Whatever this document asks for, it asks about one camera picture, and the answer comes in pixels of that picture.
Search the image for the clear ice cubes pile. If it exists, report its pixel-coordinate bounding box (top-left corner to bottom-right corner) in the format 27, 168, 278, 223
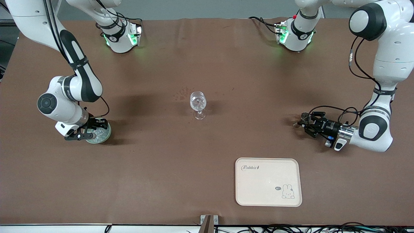
94, 128, 110, 142

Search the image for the steel double jigger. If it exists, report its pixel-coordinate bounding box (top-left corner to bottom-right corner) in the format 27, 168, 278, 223
297, 112, 311, 128

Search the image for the clear stemmed wine glass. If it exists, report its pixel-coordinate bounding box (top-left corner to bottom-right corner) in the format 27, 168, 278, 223
190, 91, 207, 120

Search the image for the pale green ceramic bowl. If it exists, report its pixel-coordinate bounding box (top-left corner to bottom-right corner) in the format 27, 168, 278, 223
86, 121, 112, 145

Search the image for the cream tray with rabbit print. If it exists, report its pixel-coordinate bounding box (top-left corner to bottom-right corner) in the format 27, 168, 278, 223
235, 158, 302, 207

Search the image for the brown table cloth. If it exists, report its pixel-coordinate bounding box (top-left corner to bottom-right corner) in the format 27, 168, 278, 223
0, 18, 414, 226

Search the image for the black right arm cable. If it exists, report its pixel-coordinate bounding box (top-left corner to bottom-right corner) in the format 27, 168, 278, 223
45, 0, 110, 118

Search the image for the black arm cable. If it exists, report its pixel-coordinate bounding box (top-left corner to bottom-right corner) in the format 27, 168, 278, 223
307, 36, 383, 123
45, 0, 110, 118

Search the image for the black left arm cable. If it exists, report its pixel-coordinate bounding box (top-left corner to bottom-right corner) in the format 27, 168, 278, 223
307, 36, 383, 123

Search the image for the black cable bundle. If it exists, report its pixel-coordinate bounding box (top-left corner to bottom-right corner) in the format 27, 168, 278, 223
213, 222, 414, 233

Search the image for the black left base cable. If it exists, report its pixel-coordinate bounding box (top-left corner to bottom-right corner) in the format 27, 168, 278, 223
248, 16, 280, 35

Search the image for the black base cable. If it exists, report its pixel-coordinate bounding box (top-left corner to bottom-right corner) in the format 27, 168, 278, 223
123, 17, 144, 27
248, 16, 280, 35

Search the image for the black right base cable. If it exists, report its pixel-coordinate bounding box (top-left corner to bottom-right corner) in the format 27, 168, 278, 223
123, 17, 144, 27

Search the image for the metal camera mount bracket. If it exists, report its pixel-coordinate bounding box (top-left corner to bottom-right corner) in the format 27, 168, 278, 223
200, 215, 219, 233

